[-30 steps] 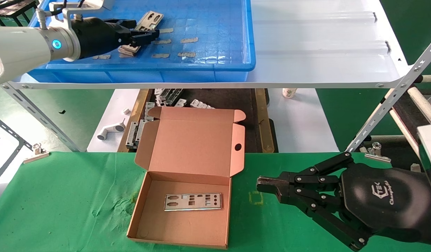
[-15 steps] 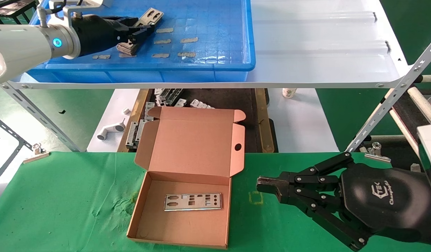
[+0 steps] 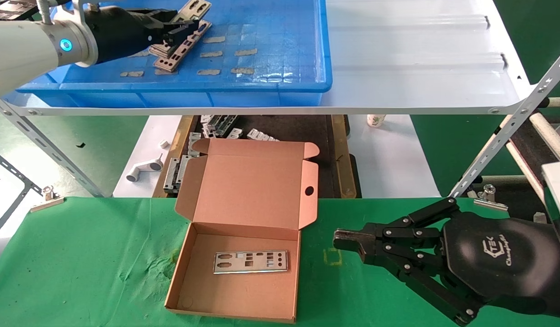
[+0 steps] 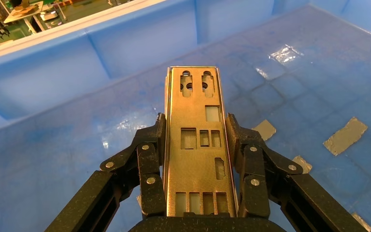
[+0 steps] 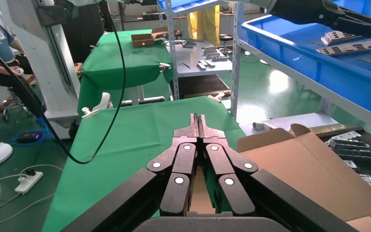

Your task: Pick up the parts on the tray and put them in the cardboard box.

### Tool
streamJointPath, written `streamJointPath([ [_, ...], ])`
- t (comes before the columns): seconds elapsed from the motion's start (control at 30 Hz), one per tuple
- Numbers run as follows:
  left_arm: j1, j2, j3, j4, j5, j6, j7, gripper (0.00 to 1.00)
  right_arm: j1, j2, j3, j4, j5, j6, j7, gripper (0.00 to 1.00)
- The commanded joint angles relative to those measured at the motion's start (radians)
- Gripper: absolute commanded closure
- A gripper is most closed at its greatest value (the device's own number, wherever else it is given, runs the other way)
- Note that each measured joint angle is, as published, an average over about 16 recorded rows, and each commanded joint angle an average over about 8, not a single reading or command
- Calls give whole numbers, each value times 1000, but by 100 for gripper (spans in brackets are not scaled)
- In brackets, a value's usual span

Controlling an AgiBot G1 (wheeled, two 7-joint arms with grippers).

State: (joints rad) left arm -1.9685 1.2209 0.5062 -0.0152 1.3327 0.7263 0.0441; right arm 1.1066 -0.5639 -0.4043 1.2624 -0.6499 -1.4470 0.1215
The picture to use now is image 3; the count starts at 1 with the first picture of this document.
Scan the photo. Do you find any white base shelf board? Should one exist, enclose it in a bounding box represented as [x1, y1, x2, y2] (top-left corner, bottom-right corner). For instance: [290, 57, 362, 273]
[113, 114, 440, 198]

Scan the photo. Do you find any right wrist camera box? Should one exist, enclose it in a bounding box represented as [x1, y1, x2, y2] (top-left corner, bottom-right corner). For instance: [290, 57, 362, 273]
[541, 161, 560, 258]

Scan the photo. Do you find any black side table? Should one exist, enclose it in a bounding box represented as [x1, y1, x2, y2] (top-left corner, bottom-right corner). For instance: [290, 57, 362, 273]
[0, 0, 37, 21]

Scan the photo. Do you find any blue plastic tray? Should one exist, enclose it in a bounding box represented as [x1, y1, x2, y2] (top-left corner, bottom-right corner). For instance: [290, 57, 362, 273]
[10, 0, 333, 108]

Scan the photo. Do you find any black rubber mat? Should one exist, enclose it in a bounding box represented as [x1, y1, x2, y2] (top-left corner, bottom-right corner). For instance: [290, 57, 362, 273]
[512, 116, 560, 214]

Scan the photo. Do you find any perforated grey shelf post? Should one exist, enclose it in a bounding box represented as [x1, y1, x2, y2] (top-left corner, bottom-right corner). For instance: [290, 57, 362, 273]
[0, 98, 105, 198]
[448, 43, 560, 198]

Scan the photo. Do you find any white plastic pipe fitting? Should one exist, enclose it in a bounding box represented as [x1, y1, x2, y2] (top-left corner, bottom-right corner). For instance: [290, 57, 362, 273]
[125, 154, 164, 183]

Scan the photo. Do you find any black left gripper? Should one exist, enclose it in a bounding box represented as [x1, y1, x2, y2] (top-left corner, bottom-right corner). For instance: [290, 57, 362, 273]
[87, 7, 202, 64]

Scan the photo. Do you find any grey shelf rack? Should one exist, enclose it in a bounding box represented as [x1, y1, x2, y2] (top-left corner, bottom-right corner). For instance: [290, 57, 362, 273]
[0, 148, 43, 243]

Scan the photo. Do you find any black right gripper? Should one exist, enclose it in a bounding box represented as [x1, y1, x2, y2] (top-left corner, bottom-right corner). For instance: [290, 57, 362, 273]
[333, 197, 560, 325]

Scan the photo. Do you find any brown cardboard box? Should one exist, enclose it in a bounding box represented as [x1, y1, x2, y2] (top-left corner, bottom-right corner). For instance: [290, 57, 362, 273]
[164, 138, 320, 324]

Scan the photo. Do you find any silver binder clip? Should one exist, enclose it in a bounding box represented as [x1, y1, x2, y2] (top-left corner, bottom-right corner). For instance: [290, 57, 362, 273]
[29, 185, 65, 213]
[472, 183, 509, 212]

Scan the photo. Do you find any green tablecloth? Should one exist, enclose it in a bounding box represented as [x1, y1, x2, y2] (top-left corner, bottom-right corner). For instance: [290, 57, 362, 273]
[0, 196, 560, 327]

